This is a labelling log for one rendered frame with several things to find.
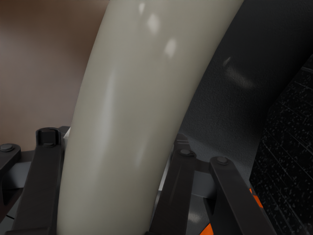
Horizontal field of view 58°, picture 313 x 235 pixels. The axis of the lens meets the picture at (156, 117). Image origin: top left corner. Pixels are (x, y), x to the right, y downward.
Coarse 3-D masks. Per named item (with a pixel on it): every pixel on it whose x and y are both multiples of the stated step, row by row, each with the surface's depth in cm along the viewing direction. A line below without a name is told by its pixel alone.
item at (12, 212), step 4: (20, 196) 81; (16, 204) 78; (12, 208) 76; (16, 208) 76; (8, 212) 74; (12, 212) 75; (8, 216) 73; (12, 216) 74; (4, 220) 71; (8, 220) 72; (12, 220) 73; (0, 224) 70; (4, 224) 70; (8, 224) 71; (12, 224) 71; (0, 228) 69; (4, 228) 69; (8, 228) 70; (0, 232) 68; (4, 232) 68
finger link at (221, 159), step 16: (224, 160) 14; (224, 176) 13; (240, 176) 13; (224, 192) 12; (240, 192) 12; (208, 208) 14; (224, 208) 12; (240, 208) 11; (256, 208) 11; (224, 224) 11; (240, 224) 10; (256, 224) 10
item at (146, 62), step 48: (144, 0) 6; (192, 0) 6; (240, 0) 6; (96, 48) 7; (144, 48) 6; (192, 48) 6; (96, 96) 7; (144, 96) 6; (192, 96) 7; (96, 144) 7; (144, 144) 7; (96, 192) 7; (144, 192) 8
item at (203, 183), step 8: (184, 136) 18; (176, 144) 17; (184, 144) 17; (200, 160) 15; (200, 168) 14; (208, 168) 15; (200, 176) 14; (208, 176) 14; (192, 184) 14; (200, 184) 14; (208, 184) 14; (192, 192) 15; (200, 192) 14; (208, 192) 14; (216, 192) 14
